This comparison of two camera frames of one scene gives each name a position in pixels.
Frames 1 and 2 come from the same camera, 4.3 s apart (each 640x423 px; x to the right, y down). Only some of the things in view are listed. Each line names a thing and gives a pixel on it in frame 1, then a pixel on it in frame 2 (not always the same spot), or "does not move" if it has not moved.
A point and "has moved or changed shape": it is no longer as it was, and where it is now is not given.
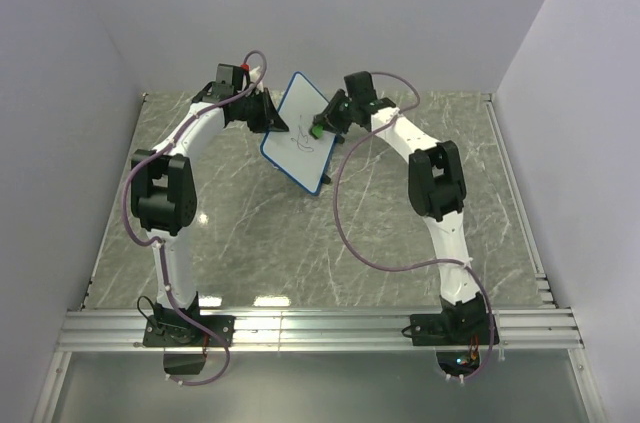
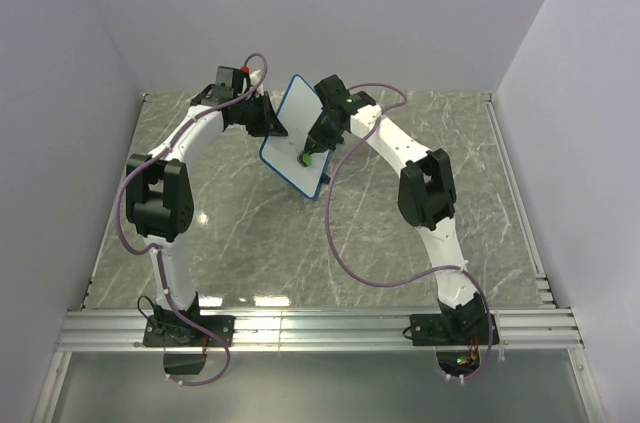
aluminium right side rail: [547, 298] does not move
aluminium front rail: [323, 329] does not move
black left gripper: [272, 121] does not move
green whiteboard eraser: [318, 131] has moved or changed shape
